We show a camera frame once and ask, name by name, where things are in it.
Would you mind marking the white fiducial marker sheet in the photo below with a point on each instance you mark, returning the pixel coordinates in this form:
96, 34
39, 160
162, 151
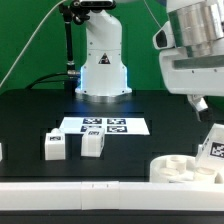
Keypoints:
113, 126

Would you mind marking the white round stool seat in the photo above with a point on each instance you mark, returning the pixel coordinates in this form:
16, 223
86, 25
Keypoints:
175, 169

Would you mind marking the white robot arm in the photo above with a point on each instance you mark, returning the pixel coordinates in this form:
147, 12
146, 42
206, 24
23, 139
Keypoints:
191, 45

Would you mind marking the white right barrier rail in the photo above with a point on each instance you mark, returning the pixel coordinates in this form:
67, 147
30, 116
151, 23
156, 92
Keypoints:
220, 175

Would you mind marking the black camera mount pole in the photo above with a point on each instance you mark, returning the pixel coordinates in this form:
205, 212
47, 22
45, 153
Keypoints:
67, 17

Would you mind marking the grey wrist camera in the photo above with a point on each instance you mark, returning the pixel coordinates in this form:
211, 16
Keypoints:
164, 38

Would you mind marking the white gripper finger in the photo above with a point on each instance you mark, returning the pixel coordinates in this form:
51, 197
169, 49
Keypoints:
200, 107

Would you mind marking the white block at left edge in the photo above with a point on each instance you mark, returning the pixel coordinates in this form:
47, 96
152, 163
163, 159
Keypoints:
1, 152

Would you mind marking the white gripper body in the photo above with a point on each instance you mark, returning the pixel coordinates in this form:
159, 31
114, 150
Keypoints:
193, 76

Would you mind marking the black overhead camera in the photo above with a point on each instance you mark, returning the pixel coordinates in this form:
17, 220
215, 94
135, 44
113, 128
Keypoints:
95, 4

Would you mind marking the white barrier rail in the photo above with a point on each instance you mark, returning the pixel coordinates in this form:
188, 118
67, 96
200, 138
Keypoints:
220, 175
16, 196

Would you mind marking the white front barrier rail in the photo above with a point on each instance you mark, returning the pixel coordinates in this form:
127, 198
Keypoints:
16, 196

